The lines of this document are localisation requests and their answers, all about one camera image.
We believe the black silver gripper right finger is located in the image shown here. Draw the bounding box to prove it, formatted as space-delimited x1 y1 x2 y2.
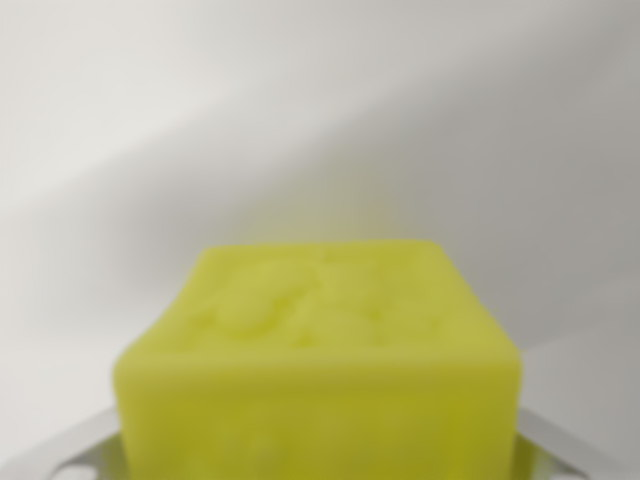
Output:
513 407 591 480

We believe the black silver gripper left finger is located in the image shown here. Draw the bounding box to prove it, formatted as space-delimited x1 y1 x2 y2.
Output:
9 405 132 480

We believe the yellow cube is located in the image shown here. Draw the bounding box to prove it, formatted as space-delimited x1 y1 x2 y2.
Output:
111 239 525 480

